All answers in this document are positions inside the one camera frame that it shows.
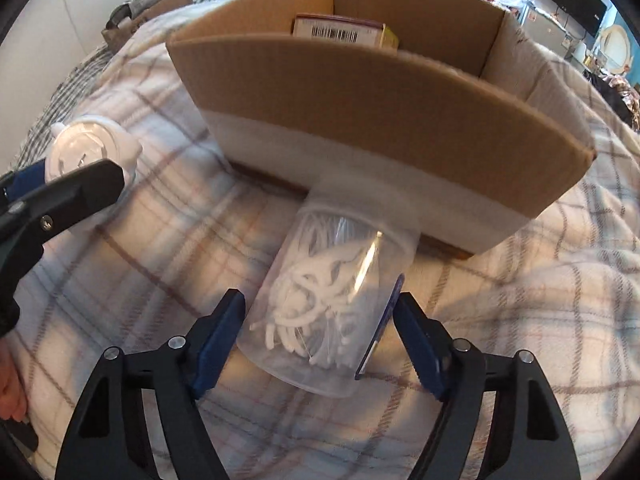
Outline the yellow maroon product box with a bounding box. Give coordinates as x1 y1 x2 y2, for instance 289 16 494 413
292 14 399 50

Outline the grey checked bed sheet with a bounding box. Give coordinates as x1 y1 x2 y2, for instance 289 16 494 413
1 0 231 170

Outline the clear plastic floss jar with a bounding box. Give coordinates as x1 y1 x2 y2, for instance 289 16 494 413
238 181 419 398

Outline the plaid beige blanket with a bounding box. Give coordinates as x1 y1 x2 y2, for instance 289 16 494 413
8 0 640 480

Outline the small cardboard box with clutter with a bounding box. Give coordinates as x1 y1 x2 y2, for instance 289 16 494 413
102 0 193 54

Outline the open cardboard box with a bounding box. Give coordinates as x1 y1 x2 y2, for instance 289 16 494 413
167 0 597 258

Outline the oval white vanity mirror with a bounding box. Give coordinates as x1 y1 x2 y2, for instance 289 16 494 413
596 24 632 75

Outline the silver mini fridge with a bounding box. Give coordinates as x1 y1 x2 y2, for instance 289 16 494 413
522 8 573 58

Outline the white ceramic animal figurine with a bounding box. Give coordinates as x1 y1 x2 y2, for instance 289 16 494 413
44 115 143 236

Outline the operator bare hand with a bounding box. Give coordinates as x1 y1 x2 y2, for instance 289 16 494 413
0 339 27 422

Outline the black jacket on chair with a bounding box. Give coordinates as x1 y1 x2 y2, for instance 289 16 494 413
589 74 639 132

